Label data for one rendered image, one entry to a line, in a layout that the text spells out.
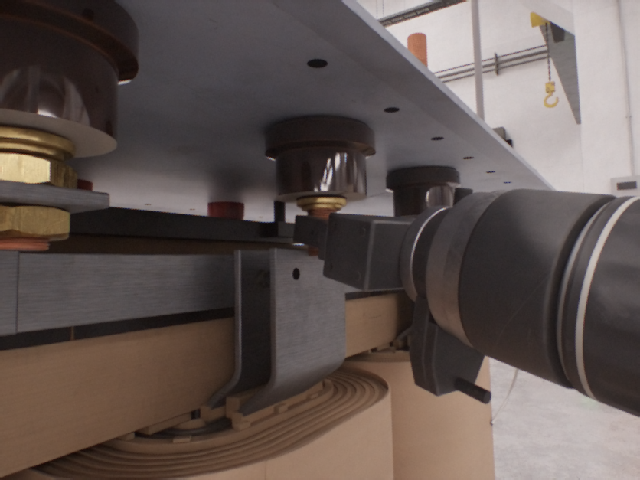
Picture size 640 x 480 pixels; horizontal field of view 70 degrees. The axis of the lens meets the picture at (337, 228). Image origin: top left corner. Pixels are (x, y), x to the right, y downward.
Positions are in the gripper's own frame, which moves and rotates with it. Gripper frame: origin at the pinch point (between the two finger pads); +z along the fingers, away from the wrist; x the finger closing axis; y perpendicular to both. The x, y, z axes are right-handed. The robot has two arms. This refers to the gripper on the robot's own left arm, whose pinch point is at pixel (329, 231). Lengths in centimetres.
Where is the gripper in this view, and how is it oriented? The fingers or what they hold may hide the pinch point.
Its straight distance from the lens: 44.6
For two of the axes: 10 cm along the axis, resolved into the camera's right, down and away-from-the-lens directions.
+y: 1.0, -9.9, -0.8
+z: -6.0, -1.3, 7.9
